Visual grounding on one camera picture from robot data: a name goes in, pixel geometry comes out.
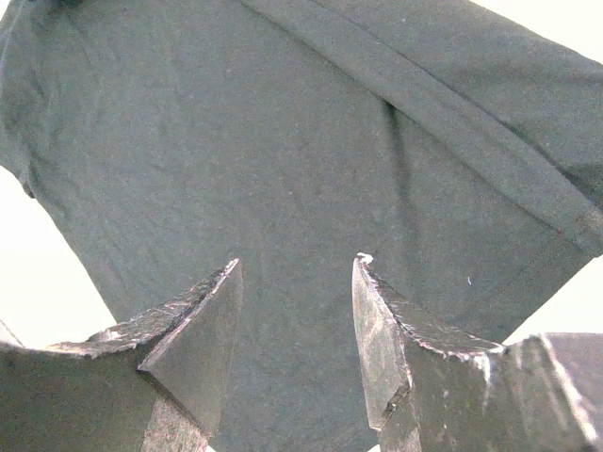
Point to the black t shirt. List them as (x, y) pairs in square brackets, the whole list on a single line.
[(459, 149)]

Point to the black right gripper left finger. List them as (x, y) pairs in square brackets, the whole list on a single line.
[(156, 382)]

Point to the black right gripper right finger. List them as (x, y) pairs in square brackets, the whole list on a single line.
[(430, 386)]

